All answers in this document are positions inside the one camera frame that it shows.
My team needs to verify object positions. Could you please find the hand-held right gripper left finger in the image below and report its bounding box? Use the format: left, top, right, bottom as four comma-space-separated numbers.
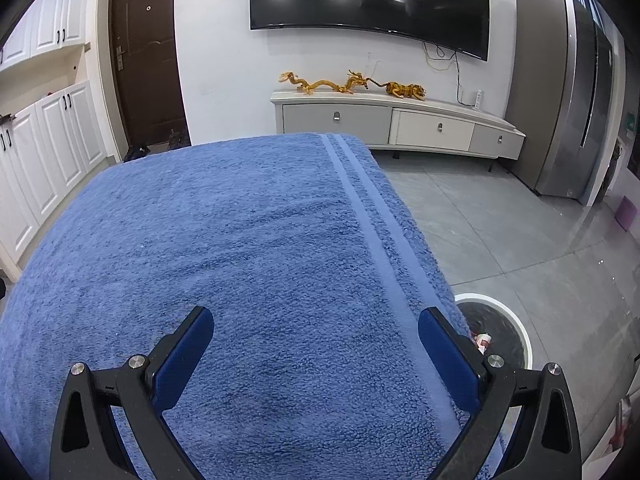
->
50, 306, 215, 480

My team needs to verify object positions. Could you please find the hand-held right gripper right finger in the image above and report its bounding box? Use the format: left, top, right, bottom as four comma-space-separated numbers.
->
418, 307, 583, 480

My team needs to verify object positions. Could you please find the red and white snack packet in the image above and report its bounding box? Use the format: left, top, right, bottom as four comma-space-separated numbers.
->
469, 330, 494, 357

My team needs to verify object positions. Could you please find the white round trash bin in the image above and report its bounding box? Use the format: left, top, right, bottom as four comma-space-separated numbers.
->
452, 292, 533, 376

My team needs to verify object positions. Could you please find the blue towel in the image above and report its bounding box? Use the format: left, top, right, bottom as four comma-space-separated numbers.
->
0, 132, 506, 480

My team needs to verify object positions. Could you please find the white and red object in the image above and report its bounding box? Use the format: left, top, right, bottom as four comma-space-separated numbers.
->
607, 395, 637, 461

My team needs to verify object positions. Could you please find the white television cabinet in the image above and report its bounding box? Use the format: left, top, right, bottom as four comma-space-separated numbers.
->
270, 88, 527, 162

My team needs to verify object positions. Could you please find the golden tiger figurine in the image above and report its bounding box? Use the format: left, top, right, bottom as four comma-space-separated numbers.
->
367, 77, 427, 100

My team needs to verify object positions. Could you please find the grey refrigerator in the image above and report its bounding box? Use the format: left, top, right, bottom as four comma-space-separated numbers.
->
515, 0, 629, 207

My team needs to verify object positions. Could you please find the dark brown door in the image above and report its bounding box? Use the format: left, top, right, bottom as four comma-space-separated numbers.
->
109, 0, 190, 150

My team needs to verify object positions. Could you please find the golden dragon figurine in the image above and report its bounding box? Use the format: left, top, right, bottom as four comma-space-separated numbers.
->
279, 71, 370, 96

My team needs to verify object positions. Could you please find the white wall cabinet unit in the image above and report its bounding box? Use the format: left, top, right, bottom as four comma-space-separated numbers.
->
0, 0, 107, 281

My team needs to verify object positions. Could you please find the yellow cable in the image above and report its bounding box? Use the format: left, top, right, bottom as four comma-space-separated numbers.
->
423, 42, 459, 73

